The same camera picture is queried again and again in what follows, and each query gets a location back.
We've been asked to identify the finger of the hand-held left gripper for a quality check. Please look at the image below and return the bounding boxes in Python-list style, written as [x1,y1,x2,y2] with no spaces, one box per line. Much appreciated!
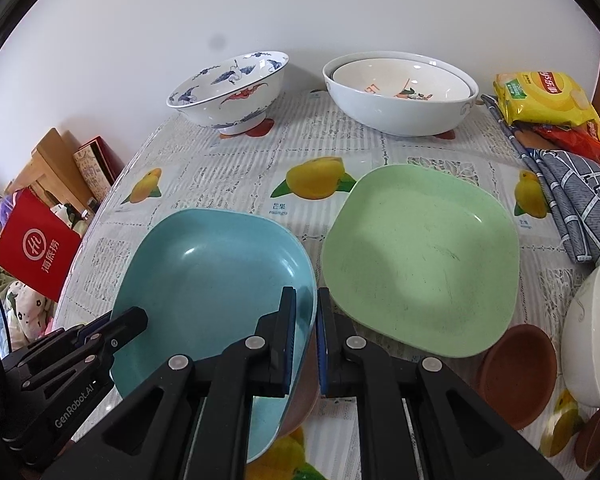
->
[15,306,148,362]
[22,337,120,392]

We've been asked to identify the yellow chip bag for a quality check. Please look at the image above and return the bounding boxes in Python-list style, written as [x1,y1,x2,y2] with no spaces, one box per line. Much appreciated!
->
[494,71,600,128]

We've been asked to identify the dark red box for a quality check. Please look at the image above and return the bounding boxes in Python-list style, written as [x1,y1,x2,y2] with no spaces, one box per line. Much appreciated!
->
[73,136,126,203]

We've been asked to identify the blue crane pattern bowl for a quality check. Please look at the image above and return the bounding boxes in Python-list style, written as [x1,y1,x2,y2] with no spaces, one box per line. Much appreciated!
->
[166,51,289,137]

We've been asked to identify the small brown bowl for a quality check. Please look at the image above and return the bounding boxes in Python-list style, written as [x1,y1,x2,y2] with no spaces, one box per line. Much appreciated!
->
[476,324,557,431]
[574,405,600,472]

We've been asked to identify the large white bowl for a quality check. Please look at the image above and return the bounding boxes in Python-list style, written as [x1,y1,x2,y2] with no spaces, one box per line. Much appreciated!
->
[322,51,479,137]

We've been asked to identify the white fruit print bowl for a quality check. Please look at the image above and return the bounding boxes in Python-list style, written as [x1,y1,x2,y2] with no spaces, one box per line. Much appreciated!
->
[331,59,472,102]

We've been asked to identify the blue-grey checked cloth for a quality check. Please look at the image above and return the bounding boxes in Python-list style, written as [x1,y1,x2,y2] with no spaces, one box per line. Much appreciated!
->
[481,94,600,265]

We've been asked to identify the fruit print lace tablecloth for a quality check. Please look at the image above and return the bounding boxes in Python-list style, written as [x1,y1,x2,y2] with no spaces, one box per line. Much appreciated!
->
[50,92,600,480]

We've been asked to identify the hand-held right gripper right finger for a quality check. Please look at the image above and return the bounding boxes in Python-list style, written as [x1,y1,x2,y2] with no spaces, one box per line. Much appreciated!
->
[316,287,566,480]

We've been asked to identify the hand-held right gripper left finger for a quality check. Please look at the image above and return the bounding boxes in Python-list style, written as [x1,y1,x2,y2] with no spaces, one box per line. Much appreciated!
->
[40,286,298,480]

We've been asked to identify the red paper bag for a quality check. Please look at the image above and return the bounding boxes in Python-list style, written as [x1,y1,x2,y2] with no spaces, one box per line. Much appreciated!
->
[0,187,83,303]

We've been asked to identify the plain white bowl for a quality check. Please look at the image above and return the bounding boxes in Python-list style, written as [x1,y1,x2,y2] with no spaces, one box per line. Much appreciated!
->
[561,257,600,409]

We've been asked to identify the red chip bag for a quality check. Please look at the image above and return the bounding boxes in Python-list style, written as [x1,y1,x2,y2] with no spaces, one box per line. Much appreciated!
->
[532,119,600,181]

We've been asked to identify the floral cloth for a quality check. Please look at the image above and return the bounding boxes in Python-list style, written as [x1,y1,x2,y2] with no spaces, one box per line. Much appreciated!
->
[0,265,56,356]

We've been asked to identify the blue square plate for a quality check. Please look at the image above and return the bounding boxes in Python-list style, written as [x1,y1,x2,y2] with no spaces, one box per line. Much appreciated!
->
[110,208,318,463]

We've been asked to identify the brown flat object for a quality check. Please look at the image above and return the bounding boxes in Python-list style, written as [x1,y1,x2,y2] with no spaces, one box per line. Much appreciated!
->
[512,127,546,151]

